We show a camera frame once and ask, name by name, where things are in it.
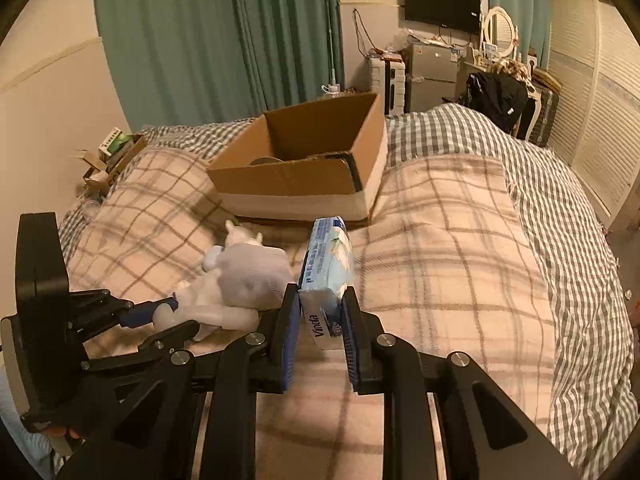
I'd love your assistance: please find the dark suitcase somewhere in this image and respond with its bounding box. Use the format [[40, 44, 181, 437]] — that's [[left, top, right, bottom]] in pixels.
[[526, 84, 559, 148]]

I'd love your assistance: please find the white unicorn figurine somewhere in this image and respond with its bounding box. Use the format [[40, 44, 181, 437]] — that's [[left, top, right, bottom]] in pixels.
[[152, 220, 294, 341]]

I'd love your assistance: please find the white oval vanity mirror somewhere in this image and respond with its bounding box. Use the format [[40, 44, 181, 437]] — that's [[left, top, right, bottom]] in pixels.
[[480, 6, 520, 61]]

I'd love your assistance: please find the white suitcase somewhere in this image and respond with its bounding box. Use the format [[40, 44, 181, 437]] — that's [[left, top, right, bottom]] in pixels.
[[369, 53, 406, 116]]

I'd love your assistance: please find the green curtain left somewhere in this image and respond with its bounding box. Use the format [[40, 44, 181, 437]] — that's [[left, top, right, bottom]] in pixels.
[[94, 0, 344, 130]]

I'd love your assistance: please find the small cardboard box with clutter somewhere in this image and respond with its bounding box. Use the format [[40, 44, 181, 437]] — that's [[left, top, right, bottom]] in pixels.
[[77, 127, 148, 196]]

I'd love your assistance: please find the black wall television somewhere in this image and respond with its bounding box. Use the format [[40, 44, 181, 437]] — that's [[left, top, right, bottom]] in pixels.
[[404, 0, 480, 36]]

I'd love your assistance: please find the large clear water bottle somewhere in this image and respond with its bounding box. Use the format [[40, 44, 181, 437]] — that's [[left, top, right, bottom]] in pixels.
[[321, 82, 343, 99]]

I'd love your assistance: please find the open cardboard box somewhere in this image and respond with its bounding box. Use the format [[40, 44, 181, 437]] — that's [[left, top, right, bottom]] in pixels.
[[207, 93, 387, 222]]

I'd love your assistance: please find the silver mini fridge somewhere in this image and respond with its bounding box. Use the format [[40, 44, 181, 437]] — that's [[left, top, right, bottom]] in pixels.
[[406, 42, 458, 112]]

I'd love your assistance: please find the white louvered wardrobe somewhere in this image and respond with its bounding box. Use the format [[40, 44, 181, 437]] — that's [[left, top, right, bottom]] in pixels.
[[548, 0, 639, 228]]

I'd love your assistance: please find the blue tissue pack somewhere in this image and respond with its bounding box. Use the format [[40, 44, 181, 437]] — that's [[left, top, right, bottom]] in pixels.
[[298, 216, 355, 350]]

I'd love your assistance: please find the black jacket on chair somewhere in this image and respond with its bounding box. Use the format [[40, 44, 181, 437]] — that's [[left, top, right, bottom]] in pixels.
[[456, 72, 528, 133]]

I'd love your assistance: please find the green checked duvet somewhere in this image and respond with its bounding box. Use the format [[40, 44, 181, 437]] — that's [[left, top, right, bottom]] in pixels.
[[60, 104, 638, 479]]

